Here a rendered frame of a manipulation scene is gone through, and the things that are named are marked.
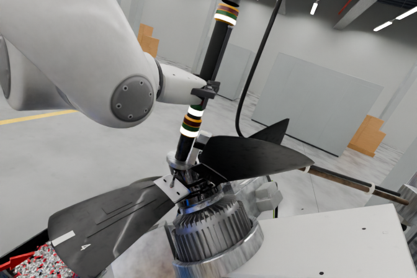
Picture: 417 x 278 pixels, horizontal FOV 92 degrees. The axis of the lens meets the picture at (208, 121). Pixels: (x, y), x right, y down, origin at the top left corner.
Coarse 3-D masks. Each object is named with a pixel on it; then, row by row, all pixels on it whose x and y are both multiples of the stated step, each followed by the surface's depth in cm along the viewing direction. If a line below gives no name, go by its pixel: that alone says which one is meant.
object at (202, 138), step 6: (198, 138) 47; (204, 138) 47; (198, 144) 47; (204, 144) 48; (174, 150) 53; (192, 150) 48; (198, 150) 48; (168, 156) 50; (192, 156) 49; (168, 162) 49; (174, 162) 48; (180, 162) 49; (186, 162) 50; (192, 162) 49; (180, 168) 48; (186, 168) 49
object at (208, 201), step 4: (220, 192) 59; (212, 196) 57; (216, 196) 56; (220, 196) 57; (204, 200) 56; (208, 200) 54; (212, 200) 55; (216, 200) 55; (196, 204) 56; (200, 204) 54; (204, 204) 54; (208, 204) 54; (180, 208) 59; (184, 208) 56; (188, 208) 54; (192, 208) 54; (196, 208) 54; (200, 208) 53; (184, 212) 55; (188, 212) 54
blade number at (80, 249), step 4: (88, 240) 36; (80, 244) 35; (84, 244) 35; (88, 244) 35; (92, 244) 35; (76, 248) 34; (80, 248) 34; (84, 248) 34; (88, 248) 34; (80, 252) 34
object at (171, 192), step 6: (168, 174) 58; (156, 180) 55; (162, 180) 55; (168, 180) 56; (162, 186) 53; (168, 186) 54; (174, 186) 54; (180, 186) 55; (168, 192) 52; (174, 192) 53; (180, 192) 53; (186, 192) 54; (174, 198) 51; (180, 198) 51
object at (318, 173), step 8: (304, 168) 49; (320, 176) 49; (328, 176) 49; (344, 184) 49; (352, 184) 49; (360, 184) 50; (376, 192) 49; (384, 192) 50; (392, 200) 50; (400, 200) 50
